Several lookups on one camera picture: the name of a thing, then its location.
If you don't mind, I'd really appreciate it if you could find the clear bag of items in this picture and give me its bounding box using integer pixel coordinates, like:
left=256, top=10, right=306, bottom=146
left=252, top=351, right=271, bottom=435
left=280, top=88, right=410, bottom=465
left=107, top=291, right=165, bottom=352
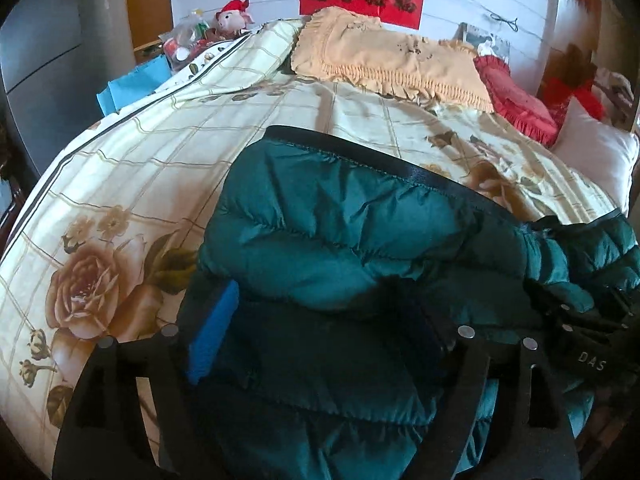
left=158, top=9, right=219, bottom=73

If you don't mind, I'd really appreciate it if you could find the wooden chair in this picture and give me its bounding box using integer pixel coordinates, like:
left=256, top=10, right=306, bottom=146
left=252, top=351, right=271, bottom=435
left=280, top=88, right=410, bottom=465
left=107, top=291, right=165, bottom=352
left=591, top=67, right=638, bottom=131

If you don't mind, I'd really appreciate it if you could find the dark green puffer jacket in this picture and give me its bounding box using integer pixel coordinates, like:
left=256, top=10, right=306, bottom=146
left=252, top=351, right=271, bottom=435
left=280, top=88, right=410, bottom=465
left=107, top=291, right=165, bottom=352
left=178, top=126, right=639, bottom=479

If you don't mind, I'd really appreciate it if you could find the pig plush toy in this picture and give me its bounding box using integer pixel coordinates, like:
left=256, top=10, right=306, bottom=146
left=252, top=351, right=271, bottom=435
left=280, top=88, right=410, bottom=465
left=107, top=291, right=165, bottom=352
left=215, top=0, right=254, bottom=39

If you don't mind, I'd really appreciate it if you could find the framed photo on wall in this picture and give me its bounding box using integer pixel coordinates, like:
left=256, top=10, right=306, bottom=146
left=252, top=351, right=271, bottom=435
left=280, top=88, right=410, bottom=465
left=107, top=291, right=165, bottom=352
left=458, top=23, right=511, bottom=64

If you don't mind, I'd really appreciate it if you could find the grey refrigerator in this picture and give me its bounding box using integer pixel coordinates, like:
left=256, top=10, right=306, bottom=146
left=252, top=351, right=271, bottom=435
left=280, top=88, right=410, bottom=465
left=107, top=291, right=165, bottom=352
left=1, top=0, right=126, bottom=177

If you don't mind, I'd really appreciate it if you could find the blue paper bag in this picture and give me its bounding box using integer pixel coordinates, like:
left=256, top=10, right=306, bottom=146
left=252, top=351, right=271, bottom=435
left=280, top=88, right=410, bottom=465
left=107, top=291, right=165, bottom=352
left=96, top=54, right=171, bottom=116

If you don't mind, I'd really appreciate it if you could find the peach fringed pillow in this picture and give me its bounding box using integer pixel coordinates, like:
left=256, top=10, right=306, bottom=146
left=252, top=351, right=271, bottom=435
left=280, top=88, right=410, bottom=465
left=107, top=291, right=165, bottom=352
left=291, top=6, right=494, bottom=113

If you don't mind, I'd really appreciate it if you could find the red ruffled pillow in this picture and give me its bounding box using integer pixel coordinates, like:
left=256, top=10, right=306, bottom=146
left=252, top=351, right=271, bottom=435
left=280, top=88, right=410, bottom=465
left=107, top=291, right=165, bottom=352
left=474, top=55, right=559, bottom=148

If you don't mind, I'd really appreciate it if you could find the floral cream bed quilt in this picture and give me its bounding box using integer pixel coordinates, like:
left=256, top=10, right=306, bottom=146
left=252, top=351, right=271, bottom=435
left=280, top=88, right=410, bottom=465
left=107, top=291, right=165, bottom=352
left=1, top=20, right=614, bottom=474

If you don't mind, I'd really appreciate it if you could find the white pillow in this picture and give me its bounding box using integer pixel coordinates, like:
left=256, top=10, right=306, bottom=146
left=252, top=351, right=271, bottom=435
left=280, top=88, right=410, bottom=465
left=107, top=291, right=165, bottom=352
left=551, top=98, right=639, bottom=216

